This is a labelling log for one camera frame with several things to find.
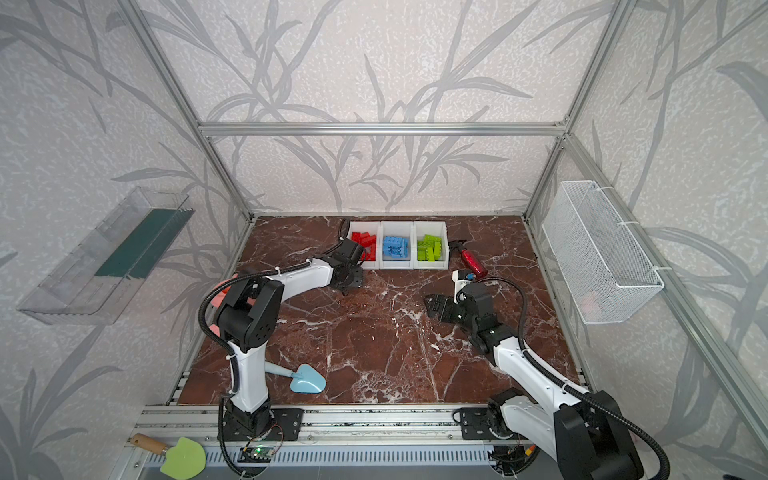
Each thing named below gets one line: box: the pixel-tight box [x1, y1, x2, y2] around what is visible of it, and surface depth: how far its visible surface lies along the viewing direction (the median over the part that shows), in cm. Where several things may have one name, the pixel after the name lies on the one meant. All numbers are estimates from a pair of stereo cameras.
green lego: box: [417, 234, 443, 262], surface depth 108 cm
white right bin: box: [413, 221, 449, 270], surface depth 108 cm
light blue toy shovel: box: [265, 361, 327, 394], surface depth 82 cm
